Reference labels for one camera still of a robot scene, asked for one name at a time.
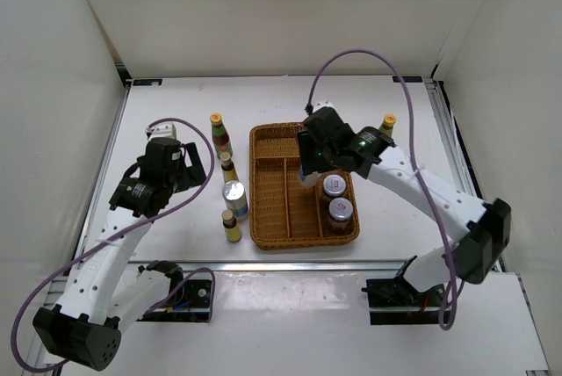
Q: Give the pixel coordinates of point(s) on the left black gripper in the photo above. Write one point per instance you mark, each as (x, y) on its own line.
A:
(192, 176)

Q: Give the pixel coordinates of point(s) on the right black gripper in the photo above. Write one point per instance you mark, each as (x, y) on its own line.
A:
(310, 163)

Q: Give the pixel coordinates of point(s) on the brown jar white lid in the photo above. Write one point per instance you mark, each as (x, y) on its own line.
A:
(333, 186)
(340, 216)

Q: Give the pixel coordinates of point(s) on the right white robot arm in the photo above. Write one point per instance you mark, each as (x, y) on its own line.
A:
(477, 231)

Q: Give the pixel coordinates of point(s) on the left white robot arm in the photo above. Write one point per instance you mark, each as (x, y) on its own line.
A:
(86, 323)

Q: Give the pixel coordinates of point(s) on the small brown cork bottle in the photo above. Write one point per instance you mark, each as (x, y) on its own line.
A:
(228, 169)

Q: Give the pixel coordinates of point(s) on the green label sauce bottle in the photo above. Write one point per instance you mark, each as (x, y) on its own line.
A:
(220, 136)

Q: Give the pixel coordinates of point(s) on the red label sauce bottle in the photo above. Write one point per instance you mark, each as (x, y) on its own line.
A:
(387, 125)

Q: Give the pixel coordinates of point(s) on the silver lid blue can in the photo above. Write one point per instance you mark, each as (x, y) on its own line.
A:
(234, 195)

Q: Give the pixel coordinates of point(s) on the woven wicker divided basket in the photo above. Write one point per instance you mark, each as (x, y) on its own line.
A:
(284, 214)

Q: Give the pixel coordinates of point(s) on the small yellow cork bottle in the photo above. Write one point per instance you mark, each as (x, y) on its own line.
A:
(230, 225)

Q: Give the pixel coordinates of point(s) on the right blue table label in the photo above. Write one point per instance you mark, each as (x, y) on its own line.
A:
(408, 79)

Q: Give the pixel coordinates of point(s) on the blue table label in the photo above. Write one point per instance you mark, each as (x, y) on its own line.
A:
(408, 79)
(147, 82)

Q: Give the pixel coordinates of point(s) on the left blue table label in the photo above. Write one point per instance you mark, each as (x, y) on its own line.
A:
(147, 82)

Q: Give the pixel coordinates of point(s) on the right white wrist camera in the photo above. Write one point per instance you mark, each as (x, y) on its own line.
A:
(317, 105)

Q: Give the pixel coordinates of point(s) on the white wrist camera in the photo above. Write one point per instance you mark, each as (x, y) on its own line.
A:
(317, 105)
(163, 130)

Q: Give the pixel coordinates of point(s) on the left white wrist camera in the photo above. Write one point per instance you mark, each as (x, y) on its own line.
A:
(163, 130)

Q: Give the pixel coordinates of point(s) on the front aluminium rail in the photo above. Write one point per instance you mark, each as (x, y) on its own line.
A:
(358, 265)

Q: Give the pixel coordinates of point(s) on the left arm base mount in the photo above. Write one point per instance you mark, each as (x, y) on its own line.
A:
(192, 302)

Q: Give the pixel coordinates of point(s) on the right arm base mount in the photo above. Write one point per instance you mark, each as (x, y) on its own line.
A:
(393, 301)

